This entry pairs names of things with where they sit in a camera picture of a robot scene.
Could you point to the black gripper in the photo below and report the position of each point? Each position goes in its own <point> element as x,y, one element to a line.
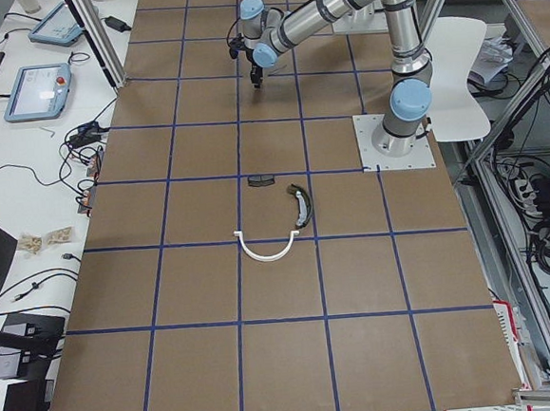
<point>256,70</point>

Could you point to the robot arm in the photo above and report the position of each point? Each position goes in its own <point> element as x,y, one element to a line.
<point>268,33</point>

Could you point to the black power adapter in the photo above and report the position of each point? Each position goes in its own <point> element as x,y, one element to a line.
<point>116,24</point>

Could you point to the black brake pad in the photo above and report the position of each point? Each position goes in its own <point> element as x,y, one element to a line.
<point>259,181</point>

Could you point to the blue teach pendant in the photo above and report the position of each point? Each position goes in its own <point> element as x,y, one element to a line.
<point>59,28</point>
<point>39,93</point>

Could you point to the white curved plastic piece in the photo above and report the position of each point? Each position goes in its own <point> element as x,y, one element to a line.
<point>264,256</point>

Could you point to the white plastic chair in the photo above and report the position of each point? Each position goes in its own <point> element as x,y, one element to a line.
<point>454,43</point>

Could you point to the aluminium frame post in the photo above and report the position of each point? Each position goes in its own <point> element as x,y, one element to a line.
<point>91,25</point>

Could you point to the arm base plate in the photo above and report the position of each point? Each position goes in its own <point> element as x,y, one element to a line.
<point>381,152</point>

